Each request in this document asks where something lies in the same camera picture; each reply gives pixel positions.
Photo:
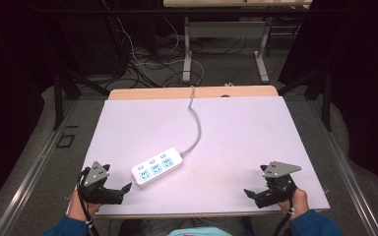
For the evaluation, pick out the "white table board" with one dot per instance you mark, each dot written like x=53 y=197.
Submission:
x=236 y=147

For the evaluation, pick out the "person's right hand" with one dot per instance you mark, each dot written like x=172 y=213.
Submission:
x=297 y=201

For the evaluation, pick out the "person's left hand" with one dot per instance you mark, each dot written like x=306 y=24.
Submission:
x=78 y=206

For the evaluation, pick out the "white power strip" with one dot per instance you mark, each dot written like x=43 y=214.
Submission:
x=157 y=167

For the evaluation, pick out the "white metal frame desk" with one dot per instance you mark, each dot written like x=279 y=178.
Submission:
x=224 y=29

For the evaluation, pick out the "metal floor rail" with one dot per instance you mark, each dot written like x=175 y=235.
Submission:
x=347 y=170
x=29 y=183

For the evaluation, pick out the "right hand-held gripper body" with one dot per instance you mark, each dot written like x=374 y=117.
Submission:
x=279 y=183

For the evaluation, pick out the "wooden table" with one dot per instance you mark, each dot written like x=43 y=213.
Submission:
x=164 y=92

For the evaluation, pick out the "black metal stand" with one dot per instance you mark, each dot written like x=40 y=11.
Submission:
x=62 y=91
x=325 y=95

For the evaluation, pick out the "person's body clothing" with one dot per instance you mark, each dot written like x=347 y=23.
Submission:
x=190 y=229

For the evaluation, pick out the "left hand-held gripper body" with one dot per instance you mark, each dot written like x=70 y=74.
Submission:
x=95 y=175

